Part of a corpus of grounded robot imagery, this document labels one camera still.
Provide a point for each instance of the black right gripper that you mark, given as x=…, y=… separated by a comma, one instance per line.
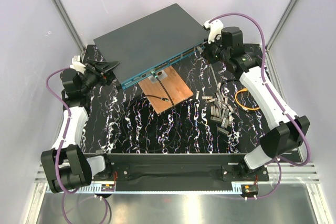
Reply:
x=206, y=53

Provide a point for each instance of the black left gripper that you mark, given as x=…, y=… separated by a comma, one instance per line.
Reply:
x=107, y=76

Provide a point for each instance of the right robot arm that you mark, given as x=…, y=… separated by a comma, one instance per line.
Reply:
x=286, y=129

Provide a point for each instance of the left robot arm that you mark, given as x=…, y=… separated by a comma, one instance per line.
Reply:
x=65, y=166

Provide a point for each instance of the lone silver transceiver module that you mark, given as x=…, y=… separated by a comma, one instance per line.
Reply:
x=196, y=95

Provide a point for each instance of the wooden board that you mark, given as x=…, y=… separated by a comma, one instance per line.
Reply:
x=173, y=83

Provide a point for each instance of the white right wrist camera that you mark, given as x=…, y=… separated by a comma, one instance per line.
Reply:
x=215, y=27

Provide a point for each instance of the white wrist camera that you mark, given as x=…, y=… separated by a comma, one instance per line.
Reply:
x=215, y=27
x=77, y=65

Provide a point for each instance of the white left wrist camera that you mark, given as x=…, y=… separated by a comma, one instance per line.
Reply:
x=77, y=65

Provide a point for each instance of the teal network switch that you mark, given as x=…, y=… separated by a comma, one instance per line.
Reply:
x=151, y=43

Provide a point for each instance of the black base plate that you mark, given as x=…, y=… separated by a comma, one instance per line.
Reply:
x=174, y=173

